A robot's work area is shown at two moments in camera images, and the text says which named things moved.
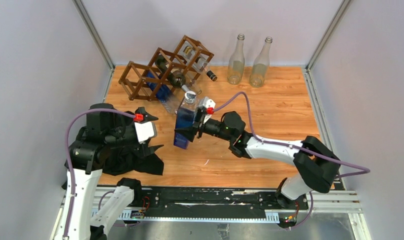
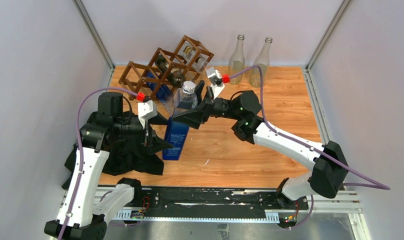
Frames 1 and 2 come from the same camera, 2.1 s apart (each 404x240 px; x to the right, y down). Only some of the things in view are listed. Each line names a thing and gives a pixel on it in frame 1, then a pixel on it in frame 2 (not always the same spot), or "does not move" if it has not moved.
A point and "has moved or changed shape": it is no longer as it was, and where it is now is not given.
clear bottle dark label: [236, 63] does not move
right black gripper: [199, 126] -> [199, 114]
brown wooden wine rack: [166, 71] does not move
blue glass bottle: [186, 116] has moved or changed shape
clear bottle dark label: [261, 65] does not move
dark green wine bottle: [176, 78] does not move
